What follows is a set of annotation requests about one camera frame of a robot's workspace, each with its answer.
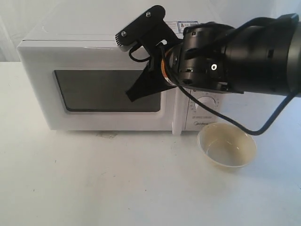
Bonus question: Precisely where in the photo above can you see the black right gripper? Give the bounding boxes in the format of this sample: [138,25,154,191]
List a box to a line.
[126,22,244,102]

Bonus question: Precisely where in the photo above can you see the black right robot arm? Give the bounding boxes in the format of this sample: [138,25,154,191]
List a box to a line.
[119,14,301,101]

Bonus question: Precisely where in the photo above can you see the clear tape patch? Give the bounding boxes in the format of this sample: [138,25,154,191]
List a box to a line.
[96,131,118,139]

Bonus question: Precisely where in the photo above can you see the cream yellow bowl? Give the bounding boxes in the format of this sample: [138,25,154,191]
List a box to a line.
[197,122,257,173]

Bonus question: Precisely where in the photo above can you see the lower white control knob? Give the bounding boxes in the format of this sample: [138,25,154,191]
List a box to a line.
[197,96,217,110]

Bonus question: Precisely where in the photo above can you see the blue white warning sticker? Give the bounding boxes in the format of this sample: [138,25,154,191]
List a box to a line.
[166,21,198,34]

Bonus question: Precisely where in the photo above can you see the white microwave door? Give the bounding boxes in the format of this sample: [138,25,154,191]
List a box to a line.
[16,40,198,137]

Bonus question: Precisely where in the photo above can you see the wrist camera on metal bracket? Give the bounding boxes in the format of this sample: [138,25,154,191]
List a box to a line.
[115,5,181,53]

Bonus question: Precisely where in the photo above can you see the white microwave oven body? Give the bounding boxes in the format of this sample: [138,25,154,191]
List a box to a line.
[22,14,238,136]

